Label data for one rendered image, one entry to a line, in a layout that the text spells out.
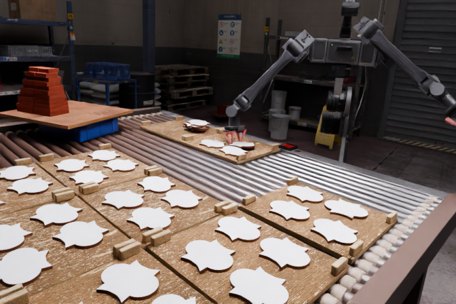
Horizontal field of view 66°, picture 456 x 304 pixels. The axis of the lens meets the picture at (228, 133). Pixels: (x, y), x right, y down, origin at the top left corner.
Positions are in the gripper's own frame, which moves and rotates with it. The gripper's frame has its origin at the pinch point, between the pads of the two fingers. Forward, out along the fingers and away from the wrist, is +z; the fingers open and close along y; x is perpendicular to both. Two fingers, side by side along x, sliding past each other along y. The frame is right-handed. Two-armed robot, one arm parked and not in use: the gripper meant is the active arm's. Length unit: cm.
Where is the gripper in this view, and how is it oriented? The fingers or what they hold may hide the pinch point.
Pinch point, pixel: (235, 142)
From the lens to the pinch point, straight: 189.7
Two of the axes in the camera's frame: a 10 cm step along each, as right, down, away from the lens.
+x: -7.4, 0.0, 6.7
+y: 6.7, -1.1, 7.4
